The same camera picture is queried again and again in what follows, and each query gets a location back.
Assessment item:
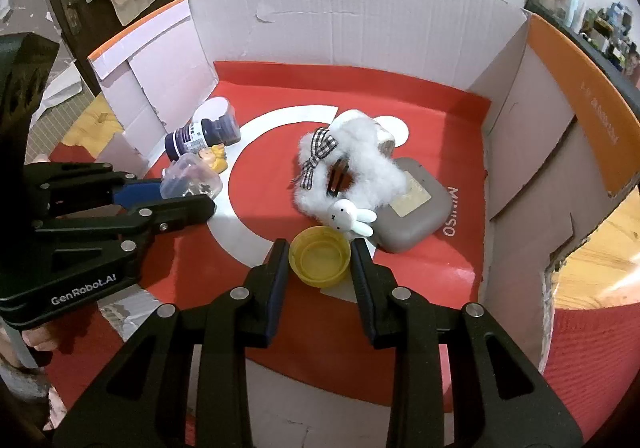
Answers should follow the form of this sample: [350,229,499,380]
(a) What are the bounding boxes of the yellow bottle cap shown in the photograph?
[289,225,352,288]

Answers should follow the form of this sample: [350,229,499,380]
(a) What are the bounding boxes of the person's left forearm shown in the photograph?
[0,355,68,433]

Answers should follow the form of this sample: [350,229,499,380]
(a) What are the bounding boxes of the person's left hand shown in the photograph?
[20,322,59,355]

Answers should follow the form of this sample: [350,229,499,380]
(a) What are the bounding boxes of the brass door handle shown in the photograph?
[59,0,93,35]

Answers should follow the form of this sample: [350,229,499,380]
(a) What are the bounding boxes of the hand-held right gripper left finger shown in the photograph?
[52,238,291,448]

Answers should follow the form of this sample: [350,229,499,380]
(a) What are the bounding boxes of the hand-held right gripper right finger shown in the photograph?
[350,238,586,448]

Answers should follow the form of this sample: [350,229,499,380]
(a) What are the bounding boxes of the purple bottle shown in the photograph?
[165,114,241,162]

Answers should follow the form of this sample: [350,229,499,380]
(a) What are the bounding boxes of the white paper sheets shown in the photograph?
[30,53,83,124]

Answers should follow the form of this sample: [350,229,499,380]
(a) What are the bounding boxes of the yellow cloth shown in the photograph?
[62,93,126,146]

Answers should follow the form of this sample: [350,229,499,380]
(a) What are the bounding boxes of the grey rounded case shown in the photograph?
[372,157,449,253]

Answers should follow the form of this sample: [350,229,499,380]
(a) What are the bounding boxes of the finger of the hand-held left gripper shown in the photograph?
[32,195,217,280]
[22,161,166,217]

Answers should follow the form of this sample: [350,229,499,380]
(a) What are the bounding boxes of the white fluffy bunny hair clip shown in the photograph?
[291,115,408,237]

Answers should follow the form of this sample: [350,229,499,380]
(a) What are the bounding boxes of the red ribbed table mat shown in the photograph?
[45,141,640,448]

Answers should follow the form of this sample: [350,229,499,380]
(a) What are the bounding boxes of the small doll figure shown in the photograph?
[197,144,230,175]

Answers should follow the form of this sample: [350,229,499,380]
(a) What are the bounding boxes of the orange cardboard box red inside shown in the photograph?
[87,0,640,416]

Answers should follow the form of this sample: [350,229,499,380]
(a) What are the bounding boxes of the small clear plastic box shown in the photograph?
[160,153,223,200]

